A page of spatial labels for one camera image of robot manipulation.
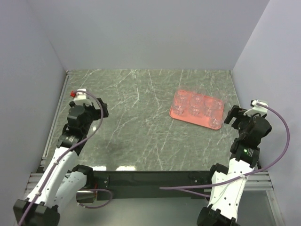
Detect tall clear glass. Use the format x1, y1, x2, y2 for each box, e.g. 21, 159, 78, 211
209, 110, 223, 129

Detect clear square glass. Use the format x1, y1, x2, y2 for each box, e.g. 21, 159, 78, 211
172, 102, 186, 115

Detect clear wine glass front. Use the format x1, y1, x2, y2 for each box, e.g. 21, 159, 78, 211
218, 91, 230, 106

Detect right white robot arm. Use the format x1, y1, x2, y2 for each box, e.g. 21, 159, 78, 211
197, 100, 272, 226

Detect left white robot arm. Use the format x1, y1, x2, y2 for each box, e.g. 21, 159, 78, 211
13, 96, 109, 226

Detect pink plastic tray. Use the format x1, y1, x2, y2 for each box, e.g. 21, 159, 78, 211
169, 91, 224, 129

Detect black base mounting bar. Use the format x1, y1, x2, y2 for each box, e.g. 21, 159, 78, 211
89, 170, 213, 199

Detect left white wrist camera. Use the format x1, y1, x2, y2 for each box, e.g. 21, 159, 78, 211
70, 89, 93, 106

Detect aluminium rail frame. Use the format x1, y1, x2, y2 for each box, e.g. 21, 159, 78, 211
10, 70, 68, 204

